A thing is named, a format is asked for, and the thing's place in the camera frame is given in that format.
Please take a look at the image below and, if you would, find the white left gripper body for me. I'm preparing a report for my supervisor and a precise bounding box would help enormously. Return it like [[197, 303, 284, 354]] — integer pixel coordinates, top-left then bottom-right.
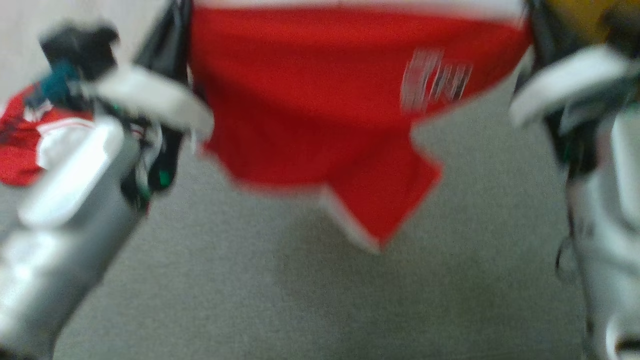
[[82, 65, 216, 203]]

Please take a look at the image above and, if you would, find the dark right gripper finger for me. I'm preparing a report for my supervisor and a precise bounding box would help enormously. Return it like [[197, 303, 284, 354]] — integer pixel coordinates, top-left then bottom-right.
[[522, 0, 552, 66]]

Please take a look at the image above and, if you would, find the yellow fabric furniture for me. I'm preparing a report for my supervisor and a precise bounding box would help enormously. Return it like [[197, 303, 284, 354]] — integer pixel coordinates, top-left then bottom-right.
[[545, 0, 616, 46]]

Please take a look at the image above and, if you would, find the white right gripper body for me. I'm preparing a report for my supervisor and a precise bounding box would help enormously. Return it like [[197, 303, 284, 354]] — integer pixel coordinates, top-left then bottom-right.
[[510, 45, 640, 131]]

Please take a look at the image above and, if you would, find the black left cable blue plug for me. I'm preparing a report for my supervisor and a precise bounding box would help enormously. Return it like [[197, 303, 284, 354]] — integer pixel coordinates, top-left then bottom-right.
[[39, 60, 81, 107]]

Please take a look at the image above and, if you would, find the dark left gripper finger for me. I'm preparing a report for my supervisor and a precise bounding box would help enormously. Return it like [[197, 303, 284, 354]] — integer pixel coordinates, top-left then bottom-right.
[[134, 0, 176, 76], [172, 0, 195, 88]]

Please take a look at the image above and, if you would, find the red shorts white trim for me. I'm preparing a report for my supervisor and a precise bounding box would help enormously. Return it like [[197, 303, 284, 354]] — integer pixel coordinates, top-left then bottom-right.
[[189, 0, 533, 253]]

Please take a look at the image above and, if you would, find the red white basketball jersey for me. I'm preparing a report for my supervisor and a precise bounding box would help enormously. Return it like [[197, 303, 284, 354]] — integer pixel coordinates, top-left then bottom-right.
[[0, 82, 96, 187]]

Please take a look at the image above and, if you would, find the large grey sofa seat cushion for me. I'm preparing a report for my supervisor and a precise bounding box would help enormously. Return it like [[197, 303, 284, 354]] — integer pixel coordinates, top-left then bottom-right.
[[0, 75, 601, 360]]

